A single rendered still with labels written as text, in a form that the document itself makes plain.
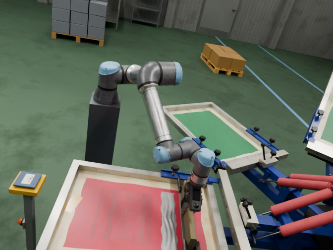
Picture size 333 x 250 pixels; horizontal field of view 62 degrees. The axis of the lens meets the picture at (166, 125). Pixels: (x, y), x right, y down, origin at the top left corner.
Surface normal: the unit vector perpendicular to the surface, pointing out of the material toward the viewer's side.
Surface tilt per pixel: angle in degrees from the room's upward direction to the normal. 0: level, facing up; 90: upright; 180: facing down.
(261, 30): 90
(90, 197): 0
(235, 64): 90
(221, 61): 90
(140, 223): 0
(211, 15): 90
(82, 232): 0
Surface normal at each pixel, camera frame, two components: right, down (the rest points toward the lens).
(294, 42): 0.12, 0.53
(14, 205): 0.22, -0.84
